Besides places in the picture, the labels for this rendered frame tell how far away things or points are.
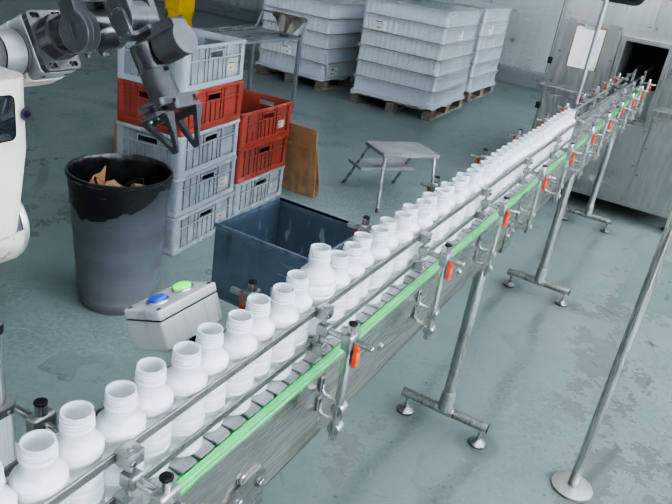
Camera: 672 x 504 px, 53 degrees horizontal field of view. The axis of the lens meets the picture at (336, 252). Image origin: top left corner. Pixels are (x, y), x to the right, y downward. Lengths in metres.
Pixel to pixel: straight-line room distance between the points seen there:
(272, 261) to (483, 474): 1.28
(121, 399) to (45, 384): 2.01
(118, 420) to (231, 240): 1.04
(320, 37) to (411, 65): 1.23
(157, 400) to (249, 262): 0.96
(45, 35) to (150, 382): 0.80
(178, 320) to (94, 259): 2.02
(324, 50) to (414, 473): 6.41
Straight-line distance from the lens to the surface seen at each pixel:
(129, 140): 3.75
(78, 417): 0.86
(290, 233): 2.10
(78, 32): 1.39
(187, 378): 0.93
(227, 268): 1.87
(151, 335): 1.12
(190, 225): 3.86
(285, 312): 1.10
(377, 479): 2.52
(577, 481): 2.74
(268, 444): 1.16
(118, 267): 3.11
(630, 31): 5.66
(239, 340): 1.01
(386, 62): 7.89
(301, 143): 4.71
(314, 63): 8.43
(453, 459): 2.69
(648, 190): 5.77
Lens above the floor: 1.68
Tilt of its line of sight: 24 degrees down
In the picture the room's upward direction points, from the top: 9 degrees clockwise
